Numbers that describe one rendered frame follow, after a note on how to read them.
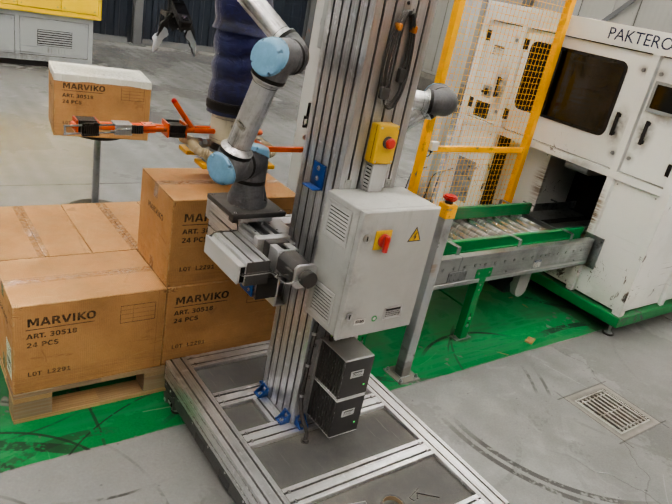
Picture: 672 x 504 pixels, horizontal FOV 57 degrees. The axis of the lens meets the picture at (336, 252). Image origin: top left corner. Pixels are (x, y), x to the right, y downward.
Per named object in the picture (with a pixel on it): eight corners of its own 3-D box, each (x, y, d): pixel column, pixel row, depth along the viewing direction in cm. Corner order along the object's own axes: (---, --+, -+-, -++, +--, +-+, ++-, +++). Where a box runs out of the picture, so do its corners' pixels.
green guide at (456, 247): (576, 237, 438) (581, 225, 435) (589, 243, 431) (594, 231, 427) (411, 257, 344) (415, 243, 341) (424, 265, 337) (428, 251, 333)
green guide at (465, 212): (518, 208, 476) (522, 197, 473) (529, 213, 469) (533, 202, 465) (355, 220, 382) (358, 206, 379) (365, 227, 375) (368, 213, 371)
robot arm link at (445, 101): (459, 123, 248) (339, 105, 243) (453, 117, 258) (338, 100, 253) (466, 94, 244) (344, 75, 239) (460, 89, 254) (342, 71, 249)
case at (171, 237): (250, 240, 327) (261, 167, 311) (287, 274, 298) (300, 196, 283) (136, 248, 293) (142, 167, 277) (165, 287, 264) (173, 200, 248)
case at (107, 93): (136, 125, 462) (140, 70, 447) (148, 140, 431) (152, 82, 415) (48, 118, 433) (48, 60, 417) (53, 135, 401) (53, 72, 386)
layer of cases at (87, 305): (195, 258, 385) (202, 198, 370) (274, 343, 315) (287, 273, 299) (-25, 280, 315) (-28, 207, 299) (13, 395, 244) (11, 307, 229)
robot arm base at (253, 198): (273, 208, 234) (277, 183, 230) (237, 210, 225) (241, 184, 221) (254, 194, 245) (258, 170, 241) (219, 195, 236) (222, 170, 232)
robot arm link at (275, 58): (248, 186, 225) (311, 49, 199) (222, 194, 212) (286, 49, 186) (224, 167, 228) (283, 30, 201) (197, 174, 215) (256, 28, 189)
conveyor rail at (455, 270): (579, 261, 438) (589, 236, 431) (585, 264, 435) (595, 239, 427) (309, 306, 303) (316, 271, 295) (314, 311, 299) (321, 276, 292)
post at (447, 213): (401, 369, 341) (448, 200, 302) (409, 376, 337) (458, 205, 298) (392, 371, 337) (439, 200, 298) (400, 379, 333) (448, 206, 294)
